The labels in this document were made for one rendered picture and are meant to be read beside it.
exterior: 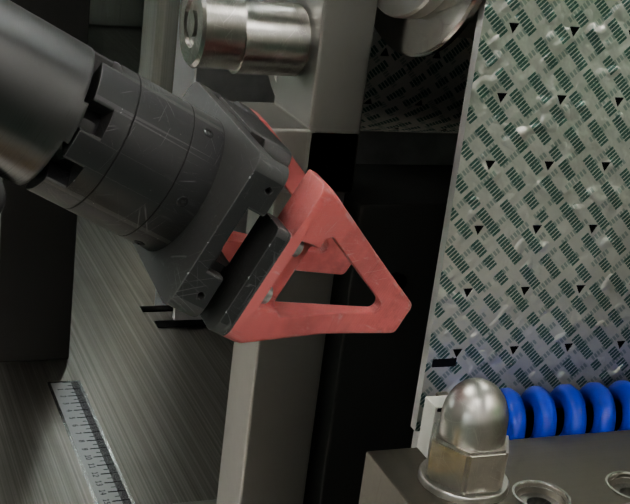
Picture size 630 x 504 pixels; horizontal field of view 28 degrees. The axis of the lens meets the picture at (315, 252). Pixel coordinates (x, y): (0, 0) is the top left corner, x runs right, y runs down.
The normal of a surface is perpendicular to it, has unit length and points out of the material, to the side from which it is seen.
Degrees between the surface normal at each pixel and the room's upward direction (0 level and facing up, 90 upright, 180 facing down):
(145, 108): 51
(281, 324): 101
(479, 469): 90
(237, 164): 63
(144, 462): 0
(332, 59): 90
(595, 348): 90
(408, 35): 90
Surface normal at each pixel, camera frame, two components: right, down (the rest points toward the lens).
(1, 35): 0.61, -0.29
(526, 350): 0.36, 0.35
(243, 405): -0.93, 0.01
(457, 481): -0.62, 0.19
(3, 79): 0.47, 0.11
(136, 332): 0.12, -0.94
